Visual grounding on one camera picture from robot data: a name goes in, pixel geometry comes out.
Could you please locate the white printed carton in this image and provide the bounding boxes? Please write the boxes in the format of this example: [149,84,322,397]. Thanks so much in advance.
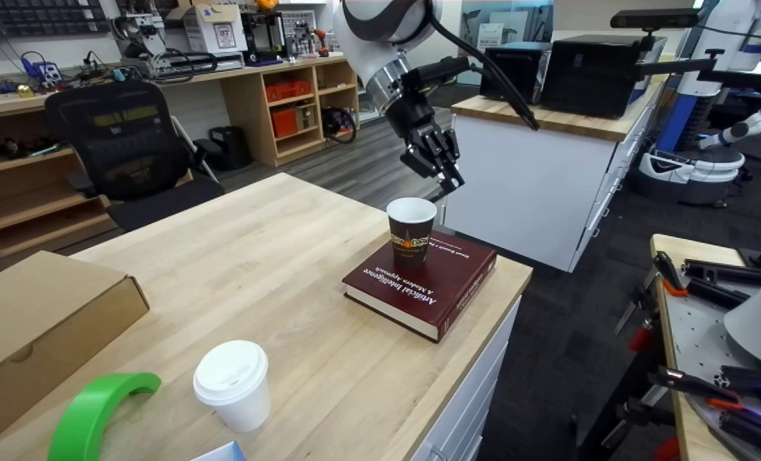
[181,2,248,62]

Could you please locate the black sensor bar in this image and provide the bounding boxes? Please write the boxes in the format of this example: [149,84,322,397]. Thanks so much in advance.
[608,6,701,33]

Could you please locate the dark red hardcover book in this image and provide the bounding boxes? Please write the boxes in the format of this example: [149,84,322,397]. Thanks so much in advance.
[340,223,499,345]

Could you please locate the white and blue background robot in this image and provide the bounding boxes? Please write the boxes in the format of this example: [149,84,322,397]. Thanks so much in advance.
[636,0,761,187]

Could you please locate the wooden workbench with clamps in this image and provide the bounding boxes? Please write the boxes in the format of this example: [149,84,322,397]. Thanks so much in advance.
[579,230,761,461]

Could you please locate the black bag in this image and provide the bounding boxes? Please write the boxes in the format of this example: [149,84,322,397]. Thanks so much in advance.
[194,122,254,175]

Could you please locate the wooden wall workbench with shelves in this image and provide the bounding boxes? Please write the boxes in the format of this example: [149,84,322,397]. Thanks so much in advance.
[0,50,362,285]

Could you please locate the black office chair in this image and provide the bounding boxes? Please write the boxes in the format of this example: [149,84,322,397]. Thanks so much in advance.
[43,80,227,234]

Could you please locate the orange storage bin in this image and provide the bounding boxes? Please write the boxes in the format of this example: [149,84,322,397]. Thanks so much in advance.
[269,104,304,140]
[262,73,301,104]

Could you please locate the large black equipment box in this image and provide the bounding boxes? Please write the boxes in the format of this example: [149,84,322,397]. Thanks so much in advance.
[538,36,646,121]

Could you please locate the green tape roll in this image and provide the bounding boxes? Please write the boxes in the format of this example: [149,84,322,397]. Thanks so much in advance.
[47,369,164,461]

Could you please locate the white lidded paper cup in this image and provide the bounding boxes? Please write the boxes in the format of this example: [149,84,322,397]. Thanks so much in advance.
[190,337,275,436]

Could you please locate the brown paper cup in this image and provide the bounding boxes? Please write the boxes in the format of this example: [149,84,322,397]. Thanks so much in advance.
[385,195,440,268]

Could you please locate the black coiled cable with red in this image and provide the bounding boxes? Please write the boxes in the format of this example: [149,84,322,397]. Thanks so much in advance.
[319,104,362,145]

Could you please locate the white cabinet with wooden top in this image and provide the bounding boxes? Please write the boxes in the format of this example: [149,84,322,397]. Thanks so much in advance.
[440,73,670,277]

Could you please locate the cardboard box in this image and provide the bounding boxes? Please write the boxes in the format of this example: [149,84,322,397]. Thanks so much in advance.
[0,248,154,459]

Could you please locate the black bar clamp, orange handle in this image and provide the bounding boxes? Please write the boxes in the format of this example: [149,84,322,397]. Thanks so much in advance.
[646,364,741,461]
[628,248,693,355]

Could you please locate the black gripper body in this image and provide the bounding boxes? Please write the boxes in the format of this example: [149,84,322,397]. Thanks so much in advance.
[385,84,445,152]

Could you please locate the black aluminium extrusion bar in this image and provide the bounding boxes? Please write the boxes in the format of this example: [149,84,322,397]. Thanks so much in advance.
[710,406,761,459]

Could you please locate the perforated grey metal plate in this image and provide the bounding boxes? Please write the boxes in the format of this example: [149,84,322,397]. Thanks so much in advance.
[664,278,761,461]

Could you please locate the white and blue packet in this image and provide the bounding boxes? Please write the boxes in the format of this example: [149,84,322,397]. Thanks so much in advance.
[191,437,248,461]

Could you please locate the black monitor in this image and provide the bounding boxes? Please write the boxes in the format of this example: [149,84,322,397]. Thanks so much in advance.
[480,43,554,107]

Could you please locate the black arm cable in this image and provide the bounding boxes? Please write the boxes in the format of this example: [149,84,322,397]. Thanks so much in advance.
[421,0,542,134]

